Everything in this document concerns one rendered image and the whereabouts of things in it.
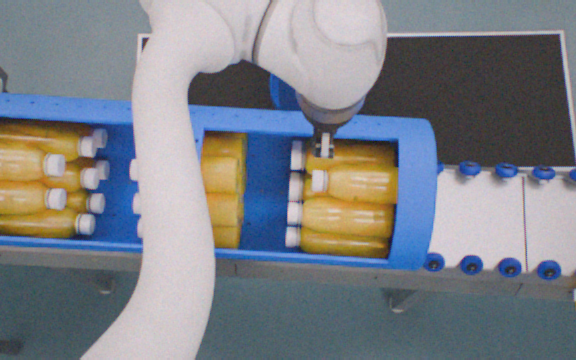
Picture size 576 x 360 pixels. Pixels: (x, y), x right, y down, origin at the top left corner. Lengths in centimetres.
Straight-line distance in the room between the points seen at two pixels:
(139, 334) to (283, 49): 34
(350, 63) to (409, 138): 52
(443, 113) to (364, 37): 175
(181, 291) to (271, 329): 179
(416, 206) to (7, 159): 72
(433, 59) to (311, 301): 94
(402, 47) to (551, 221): 113
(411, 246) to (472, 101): 132
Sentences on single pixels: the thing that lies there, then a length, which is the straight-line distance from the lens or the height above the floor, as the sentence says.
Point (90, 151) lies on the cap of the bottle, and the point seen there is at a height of 112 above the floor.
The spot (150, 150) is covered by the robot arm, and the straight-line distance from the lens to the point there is 63.
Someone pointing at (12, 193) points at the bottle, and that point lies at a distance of 134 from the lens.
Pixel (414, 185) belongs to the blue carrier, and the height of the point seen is 123.
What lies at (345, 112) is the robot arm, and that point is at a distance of 83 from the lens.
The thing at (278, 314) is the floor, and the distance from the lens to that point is 235.
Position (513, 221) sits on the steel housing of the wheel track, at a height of 93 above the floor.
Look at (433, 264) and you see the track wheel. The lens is 142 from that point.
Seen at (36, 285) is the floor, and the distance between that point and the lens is 250.
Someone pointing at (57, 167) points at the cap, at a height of 116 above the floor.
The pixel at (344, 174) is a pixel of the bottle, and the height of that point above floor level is 118.
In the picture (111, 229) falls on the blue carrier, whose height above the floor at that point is 98.
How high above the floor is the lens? 233
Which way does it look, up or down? 73 degrees down
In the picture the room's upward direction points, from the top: straight up
